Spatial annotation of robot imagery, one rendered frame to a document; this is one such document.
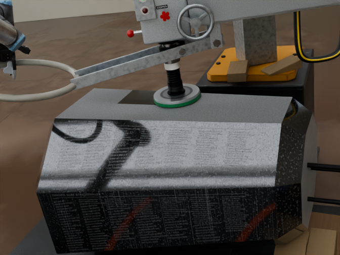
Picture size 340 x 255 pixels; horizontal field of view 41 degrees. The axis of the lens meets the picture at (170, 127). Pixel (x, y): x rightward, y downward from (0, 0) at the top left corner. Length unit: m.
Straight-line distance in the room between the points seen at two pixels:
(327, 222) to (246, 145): 0.83
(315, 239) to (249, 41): 1.11
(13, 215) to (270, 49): 1.94
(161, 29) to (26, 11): 7.71
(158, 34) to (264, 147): 0.63
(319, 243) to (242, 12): 1.06
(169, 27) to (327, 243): 1.17
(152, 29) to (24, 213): 1.74
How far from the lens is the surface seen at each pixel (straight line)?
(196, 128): 1.87
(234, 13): 1.93
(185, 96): 2.06
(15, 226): 3.13
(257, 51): 2.66
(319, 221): 2.48
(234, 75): 2.45
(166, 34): 1.92
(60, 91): 1.99
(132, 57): 2.11
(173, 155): 1.87
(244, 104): 1.98
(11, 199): 3.43
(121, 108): 2.14
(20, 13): 9.61
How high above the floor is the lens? 1.69
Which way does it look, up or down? 26 degrees down
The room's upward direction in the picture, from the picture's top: 9 degrees counter-clockwise
